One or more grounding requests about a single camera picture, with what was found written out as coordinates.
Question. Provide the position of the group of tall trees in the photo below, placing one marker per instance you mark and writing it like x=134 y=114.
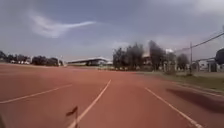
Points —
x=133 y=58

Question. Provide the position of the grandstand building with slanted roof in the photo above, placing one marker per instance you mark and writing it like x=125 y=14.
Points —
x=90 y=61

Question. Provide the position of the robot's own part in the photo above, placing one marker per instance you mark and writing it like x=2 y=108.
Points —
x=72 y=112

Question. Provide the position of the distant row of trees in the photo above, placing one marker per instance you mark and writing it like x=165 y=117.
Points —
x=41 y=61

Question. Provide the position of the pole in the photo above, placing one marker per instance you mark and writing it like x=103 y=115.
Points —
x=191 y=60

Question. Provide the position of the pale low building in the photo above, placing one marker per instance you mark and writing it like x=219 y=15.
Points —
x=208 y=65

